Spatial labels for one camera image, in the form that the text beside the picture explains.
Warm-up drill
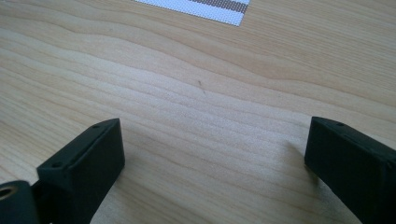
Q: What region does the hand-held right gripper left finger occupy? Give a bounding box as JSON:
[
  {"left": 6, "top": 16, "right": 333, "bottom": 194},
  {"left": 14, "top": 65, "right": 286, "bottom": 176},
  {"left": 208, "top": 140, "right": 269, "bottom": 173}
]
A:
[{"left": 31, "top": 118, "right": 126, "bottom": 224}]

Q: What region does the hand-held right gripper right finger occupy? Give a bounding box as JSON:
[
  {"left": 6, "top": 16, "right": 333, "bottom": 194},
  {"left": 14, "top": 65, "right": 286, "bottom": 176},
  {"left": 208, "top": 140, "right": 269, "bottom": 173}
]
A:
[{"left": 304, "top": 116, "right": 396, "bottom": 224}]

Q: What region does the white brown striped woven mat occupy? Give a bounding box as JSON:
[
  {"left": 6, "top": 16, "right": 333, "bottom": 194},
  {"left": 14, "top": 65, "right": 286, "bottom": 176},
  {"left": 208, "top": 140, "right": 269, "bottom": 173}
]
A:
[{"left": 134, "top": 0, "right": 252, "bottom": 27}]

